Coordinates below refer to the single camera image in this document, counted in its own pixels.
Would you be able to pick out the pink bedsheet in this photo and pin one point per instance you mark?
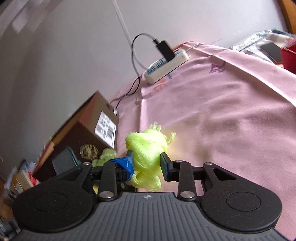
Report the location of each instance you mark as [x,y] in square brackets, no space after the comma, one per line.
[219,115]

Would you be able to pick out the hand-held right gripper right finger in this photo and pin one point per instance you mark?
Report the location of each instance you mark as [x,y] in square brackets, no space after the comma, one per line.
[164,165]

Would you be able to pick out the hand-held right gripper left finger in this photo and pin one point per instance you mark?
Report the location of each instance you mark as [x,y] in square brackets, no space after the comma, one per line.
[126,165]

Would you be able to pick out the black charger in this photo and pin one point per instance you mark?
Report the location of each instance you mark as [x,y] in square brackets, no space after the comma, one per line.
[165,49]

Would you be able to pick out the neon yellow mesh cloth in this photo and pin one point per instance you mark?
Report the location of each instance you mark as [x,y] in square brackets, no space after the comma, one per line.
[145,148]

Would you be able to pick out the clear plastic packaging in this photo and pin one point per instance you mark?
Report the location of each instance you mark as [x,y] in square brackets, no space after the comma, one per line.
[251,40]

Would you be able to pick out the white power strip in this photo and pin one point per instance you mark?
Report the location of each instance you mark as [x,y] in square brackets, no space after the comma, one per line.
[166,67]

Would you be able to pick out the black smartphone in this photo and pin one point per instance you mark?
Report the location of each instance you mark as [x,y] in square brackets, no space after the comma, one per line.
[271,51]

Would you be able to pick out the red container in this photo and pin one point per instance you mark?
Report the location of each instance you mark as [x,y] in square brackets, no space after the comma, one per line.
[289,59]

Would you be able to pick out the green towel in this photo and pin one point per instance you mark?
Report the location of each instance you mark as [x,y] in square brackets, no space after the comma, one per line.
[106,155]

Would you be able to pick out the yellow paper bag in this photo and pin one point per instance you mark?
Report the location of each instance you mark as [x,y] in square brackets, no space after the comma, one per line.
[23,179]

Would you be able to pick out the brown cardboard box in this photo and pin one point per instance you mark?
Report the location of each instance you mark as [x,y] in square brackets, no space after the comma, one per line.
[87,129]

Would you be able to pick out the wooden furniture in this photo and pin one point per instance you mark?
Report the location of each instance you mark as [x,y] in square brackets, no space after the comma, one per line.
[288,14]

